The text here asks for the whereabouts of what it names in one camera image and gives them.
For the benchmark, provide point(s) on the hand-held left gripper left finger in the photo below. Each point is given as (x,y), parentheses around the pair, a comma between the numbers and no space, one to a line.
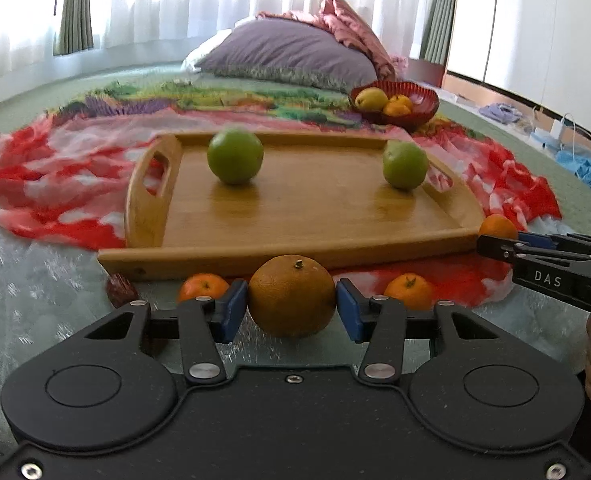
(233,308)

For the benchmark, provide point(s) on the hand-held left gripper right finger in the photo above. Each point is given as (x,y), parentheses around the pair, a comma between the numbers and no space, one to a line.
(349,312)

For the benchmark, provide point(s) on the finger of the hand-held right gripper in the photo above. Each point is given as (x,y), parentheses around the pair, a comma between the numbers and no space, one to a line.
(495,247)
(534,240)

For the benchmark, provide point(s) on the small mandarin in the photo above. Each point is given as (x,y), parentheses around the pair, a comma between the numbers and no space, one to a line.
(203,286)
(498,226)
(403,100)
(398,109)
(409,291)

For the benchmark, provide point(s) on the large orange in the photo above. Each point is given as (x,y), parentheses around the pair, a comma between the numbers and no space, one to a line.
(292,296)

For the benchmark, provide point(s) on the dark red date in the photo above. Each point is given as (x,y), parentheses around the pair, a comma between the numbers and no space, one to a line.
(121,291)

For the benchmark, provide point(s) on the green apple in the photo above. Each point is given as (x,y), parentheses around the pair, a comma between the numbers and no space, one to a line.
(235,156)
(405,165)

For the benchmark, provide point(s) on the lavender cloth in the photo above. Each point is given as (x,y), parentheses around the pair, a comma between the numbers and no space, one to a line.
(500,112)

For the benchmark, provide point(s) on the red glass bowl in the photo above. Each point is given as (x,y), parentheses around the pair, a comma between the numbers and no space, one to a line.
(415,112)

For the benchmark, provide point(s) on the clear plastic sheet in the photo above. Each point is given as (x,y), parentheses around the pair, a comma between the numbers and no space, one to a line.
(40,300)

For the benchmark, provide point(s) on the yellow pear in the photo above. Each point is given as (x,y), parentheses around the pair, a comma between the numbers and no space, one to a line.
(370,99)

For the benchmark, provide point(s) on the colourful printed blanket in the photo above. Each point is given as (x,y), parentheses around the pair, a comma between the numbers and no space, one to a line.
(55,175)

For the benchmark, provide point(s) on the green curtain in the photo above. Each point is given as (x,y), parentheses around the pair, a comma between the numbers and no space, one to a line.
(439,10)
(74,7)

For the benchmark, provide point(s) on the white pillow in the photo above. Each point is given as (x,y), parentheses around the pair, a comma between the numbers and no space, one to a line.
(205,55)

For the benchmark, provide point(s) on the purple pillow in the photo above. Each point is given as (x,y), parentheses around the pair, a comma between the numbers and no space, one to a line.
(285,52)

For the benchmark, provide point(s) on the pink quilt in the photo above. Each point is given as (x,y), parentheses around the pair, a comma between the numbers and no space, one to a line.
(350,25)

